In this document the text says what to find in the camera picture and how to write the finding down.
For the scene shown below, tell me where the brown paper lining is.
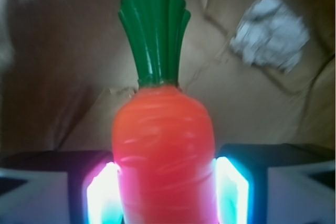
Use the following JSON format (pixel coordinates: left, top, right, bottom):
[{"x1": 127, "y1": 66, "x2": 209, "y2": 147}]
[{"x1": 1, "y1": 0, "x2": 335, "y2": 156}]

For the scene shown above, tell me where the orange toy carrot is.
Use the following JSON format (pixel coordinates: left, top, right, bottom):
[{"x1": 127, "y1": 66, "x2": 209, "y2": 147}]
[{"x1": 112, "y1": 0, "x2": 218, "y2": 223}]

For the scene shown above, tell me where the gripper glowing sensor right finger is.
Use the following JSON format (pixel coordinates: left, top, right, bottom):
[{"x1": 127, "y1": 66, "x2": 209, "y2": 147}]
[{"x1": 216, "y1": 144, "x2": 335, "y2": 223}]

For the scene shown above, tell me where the crumpled white paper ball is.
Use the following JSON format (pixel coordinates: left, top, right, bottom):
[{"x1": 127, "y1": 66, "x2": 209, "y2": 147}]
[{"x1": 229, "y1": 0, "x2": 310, "y2": 73}]

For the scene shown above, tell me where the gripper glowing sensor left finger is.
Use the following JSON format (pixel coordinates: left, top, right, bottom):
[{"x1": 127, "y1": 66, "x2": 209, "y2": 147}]
[{"x1": 1, "y1": 151, "x2": 123, "y2": 223}]

